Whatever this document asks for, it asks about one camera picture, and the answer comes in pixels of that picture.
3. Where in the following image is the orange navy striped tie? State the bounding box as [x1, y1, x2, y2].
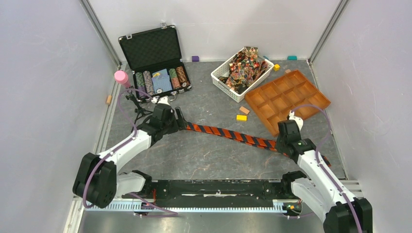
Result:
[186, 122, 331, 167]

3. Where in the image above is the white plastic basket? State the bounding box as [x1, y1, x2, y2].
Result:
[211, 46, 274, 102]

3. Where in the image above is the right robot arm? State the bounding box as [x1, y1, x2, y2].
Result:
[275, 119, 373, 233]

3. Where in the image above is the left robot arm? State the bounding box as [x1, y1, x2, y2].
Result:
[72, 103, 187, 208]

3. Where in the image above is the patterned colourful ties pile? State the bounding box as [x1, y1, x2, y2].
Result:
[218, 46, 269, 94]

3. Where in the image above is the wooden compartment tray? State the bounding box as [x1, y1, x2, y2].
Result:
[244, 70, 331, 137]

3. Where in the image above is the cork piece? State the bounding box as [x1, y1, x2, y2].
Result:
[106, 95, 113, 105]

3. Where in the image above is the yellow block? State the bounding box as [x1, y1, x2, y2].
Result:
[236, 115, 247, 121]

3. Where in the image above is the brown wooden block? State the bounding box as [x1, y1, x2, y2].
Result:
[240, 106, 250, 115]

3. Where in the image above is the pink microphone on tripod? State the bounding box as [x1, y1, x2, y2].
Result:
[114, 70, 153, 127]

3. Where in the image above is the purple block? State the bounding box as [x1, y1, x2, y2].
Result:
[191, 55, 200, 62]

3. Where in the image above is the black poker chip case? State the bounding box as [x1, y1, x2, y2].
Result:
[119, 25, 191, 102]

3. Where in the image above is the small yellow cube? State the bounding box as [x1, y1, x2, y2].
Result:
[273, 64, 280, 71]

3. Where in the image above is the teal block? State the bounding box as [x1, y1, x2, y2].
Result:
[287, 55, 297, 61]

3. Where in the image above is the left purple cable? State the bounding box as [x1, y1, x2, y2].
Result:
[82, 88, 179, 217]

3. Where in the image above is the purple cable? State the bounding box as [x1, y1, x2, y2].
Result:
[285, 103, 366, 233]
[82, 88, 179, 217]

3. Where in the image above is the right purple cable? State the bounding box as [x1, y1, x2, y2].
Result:
[285, 103, 366, 233]

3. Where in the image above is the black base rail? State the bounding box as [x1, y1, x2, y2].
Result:
[138, 179, 300, 208]

